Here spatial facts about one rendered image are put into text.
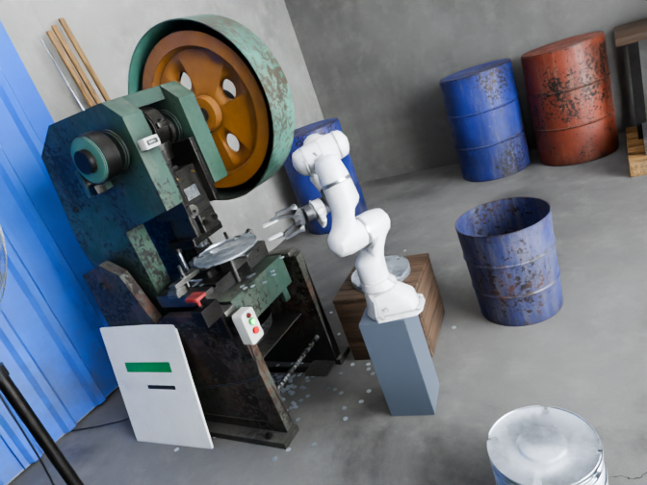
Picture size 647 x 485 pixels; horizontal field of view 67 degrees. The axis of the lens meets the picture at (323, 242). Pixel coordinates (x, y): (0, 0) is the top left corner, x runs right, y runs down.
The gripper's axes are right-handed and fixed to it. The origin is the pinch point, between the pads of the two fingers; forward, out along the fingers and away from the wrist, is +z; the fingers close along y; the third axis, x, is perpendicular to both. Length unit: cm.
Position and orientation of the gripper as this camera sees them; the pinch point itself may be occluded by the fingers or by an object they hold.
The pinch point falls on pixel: (271, 230)
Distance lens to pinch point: 217.5
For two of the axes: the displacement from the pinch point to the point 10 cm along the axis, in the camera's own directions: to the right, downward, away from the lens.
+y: -3.2, -8.8, -3.6
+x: 3.9, 2.3, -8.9
